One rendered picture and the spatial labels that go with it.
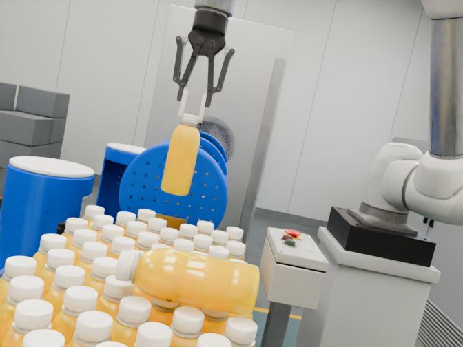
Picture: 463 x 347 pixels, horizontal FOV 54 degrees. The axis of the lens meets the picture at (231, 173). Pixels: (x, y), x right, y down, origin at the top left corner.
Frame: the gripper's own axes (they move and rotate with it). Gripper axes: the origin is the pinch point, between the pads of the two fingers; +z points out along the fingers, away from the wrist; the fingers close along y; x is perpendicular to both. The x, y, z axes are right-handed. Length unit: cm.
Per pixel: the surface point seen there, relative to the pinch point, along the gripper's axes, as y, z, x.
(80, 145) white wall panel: 194, 84, -521
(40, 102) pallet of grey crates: 187, 28, -357
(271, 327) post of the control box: -27, 42, 11
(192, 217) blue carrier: -4.6, 28.5, -14.6
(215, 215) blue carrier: -10.5, 26.6, -14.7
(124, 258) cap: 0, 21, 47
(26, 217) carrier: 49, 46, -40
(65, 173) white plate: 40, 30, -43
